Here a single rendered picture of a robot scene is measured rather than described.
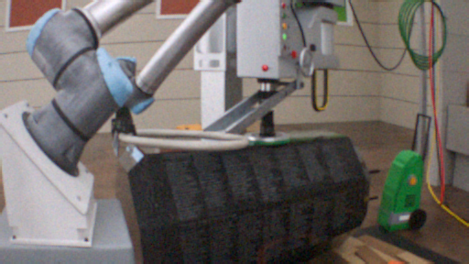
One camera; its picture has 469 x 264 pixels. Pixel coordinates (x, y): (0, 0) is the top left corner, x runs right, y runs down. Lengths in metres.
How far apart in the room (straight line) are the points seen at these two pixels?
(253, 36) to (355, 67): 7.35
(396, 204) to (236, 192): 1.71
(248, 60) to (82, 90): 1.30
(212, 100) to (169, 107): 5.24
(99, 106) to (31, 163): 0.23
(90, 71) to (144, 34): 7.14
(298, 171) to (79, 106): 1.38
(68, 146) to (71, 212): 0.17
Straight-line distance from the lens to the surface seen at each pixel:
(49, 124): 1.17
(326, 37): 2.91
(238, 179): 2.18
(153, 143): 1.66
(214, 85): 3.15
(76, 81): 1.16
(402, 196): 3.57
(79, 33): 1.23
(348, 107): 9.56
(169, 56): 1.60
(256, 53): 2.31
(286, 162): 2.31
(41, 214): 1.11
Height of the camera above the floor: 1.27
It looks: 9 degrees down
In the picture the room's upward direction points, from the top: straight up
